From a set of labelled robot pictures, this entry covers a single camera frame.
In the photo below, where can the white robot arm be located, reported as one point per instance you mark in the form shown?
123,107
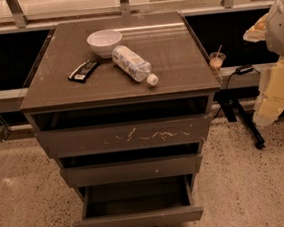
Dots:
270,29

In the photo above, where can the clear plastic water bottle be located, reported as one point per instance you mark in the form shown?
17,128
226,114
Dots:
135,66

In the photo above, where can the grey bottom drawer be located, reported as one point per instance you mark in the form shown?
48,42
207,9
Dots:
141,203

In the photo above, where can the black power adapter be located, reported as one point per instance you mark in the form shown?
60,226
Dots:
244,69

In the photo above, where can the grey drawer cabinet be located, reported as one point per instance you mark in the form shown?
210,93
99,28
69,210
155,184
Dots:
186,83

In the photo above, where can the black snack bar wrapper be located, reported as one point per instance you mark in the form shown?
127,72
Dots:
83,71

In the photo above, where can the black metal stand leg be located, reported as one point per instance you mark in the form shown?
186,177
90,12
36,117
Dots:
229,103

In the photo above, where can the white ceramic bowl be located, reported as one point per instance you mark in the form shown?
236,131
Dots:
103,42

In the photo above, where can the grey top drawer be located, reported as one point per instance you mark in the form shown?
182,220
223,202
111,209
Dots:
105,138

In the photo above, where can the grey drawer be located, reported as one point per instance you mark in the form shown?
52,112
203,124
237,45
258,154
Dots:
141,203
105,138
147,163

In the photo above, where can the grey middle drawer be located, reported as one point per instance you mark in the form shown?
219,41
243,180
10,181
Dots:
147,163

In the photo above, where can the plastic cup with straw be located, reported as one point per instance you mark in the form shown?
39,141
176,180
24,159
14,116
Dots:
216,59

